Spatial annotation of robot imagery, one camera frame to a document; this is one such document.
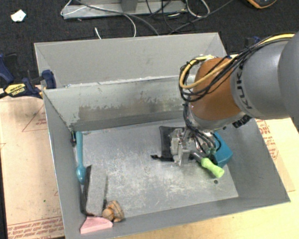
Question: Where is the black cloth pouch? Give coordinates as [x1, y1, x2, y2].
[147, 124, 176, 164]

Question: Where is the teal box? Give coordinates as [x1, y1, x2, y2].
[209, 131, 235, 169]

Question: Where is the grey metal bin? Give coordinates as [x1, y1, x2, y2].
[34, 17, 294, 239]

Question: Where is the brown toy animal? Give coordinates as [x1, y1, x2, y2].
[100, 199, 126, 225]

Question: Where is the dark grey flat block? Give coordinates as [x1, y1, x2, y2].
[76, 163, 113, 218]

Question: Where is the light blue plastic spoon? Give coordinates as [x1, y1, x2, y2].
[72, 130, 89, 186]

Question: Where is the pink wedge sponge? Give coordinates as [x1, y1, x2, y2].
[78, 213, 115, 235]

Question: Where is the black cylinder on white bracket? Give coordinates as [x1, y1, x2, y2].
[231, 114, 253, 130]

